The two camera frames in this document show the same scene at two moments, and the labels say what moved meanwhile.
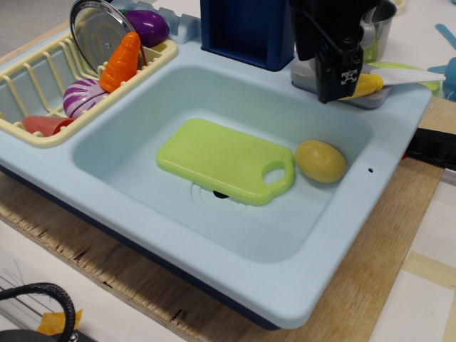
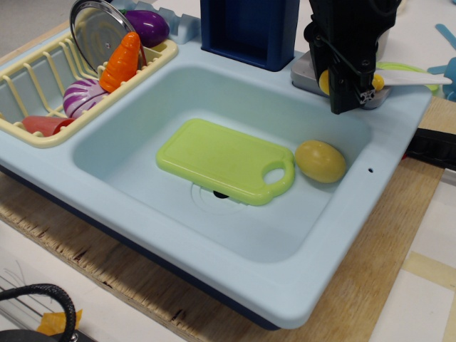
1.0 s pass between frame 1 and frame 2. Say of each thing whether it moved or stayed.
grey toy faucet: stayed
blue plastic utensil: stayed
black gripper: moved
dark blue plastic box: stayed
